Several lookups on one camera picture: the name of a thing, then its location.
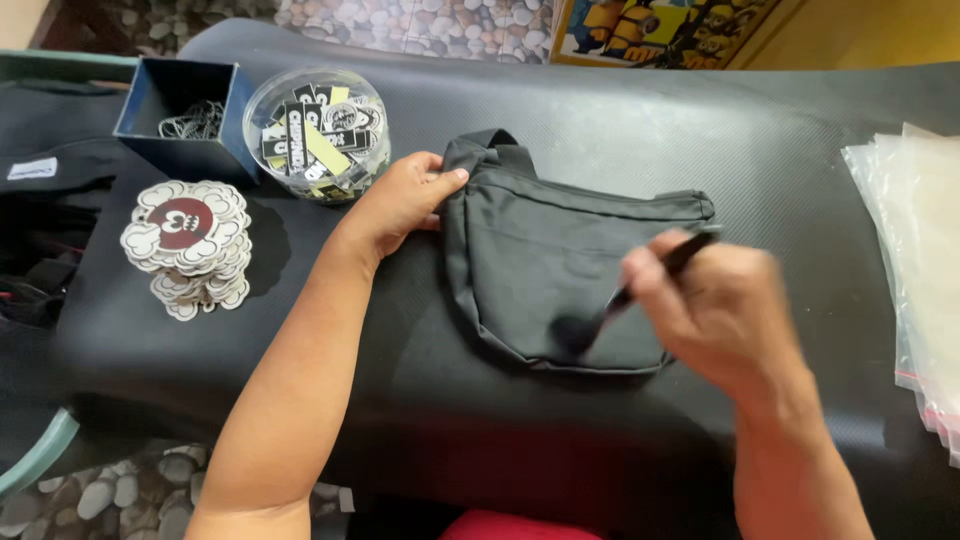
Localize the black textured table mat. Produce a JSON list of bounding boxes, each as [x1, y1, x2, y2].
[[49, 18, 960, 540]]

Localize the yellow cartoon poster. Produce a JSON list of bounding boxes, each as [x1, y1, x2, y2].
[[549, 0, 781, 72]]

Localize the person's right hand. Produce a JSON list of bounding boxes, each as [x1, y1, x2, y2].
[[619, 229, 801, 410]]

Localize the stack of clear plastic bags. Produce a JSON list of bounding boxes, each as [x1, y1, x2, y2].
[[841, 123, 960, 469]]

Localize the black brush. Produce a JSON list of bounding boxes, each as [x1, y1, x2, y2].
[[550, 228, 723, 358]]

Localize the stack of cloud-shaped hang tags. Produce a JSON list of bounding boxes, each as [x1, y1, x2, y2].
[[120, 180, 253, 322]]

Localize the pile of black garments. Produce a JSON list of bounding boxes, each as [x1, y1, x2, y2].
[[0, 79, 129, 451]]

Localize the teal chair frame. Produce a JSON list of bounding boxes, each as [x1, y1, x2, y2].
[[0, 405, 81, 499]]

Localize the person's left hand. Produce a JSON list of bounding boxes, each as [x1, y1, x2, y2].
[[333, 151, 471, 263]]

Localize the black fabric sling bag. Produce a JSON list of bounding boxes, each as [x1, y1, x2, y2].
[[439, 129, 717, 375]]

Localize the pile of black label stickers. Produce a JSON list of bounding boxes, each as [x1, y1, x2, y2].
[[259, 84, 384, 201]]

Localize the blue cardboard box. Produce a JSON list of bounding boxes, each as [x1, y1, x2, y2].
[[112, 57, 259, 186]]

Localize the person's red clothing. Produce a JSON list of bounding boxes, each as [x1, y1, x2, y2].
[[439, 510, 601, 540]]

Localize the silver ball chains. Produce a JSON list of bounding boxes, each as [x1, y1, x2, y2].
[[157, 100, 226, 141]]

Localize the clear round plastic tub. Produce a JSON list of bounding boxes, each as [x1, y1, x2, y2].
[[241, 67, 393, 204]]

